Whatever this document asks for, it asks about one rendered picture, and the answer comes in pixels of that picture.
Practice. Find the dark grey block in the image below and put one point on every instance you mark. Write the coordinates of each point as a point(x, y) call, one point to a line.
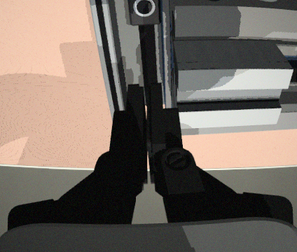
point(225, 83)

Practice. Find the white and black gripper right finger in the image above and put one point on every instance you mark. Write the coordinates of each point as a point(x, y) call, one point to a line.
point(190, 193)

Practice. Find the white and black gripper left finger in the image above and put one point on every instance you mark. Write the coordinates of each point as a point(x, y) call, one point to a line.
point(119, 173)

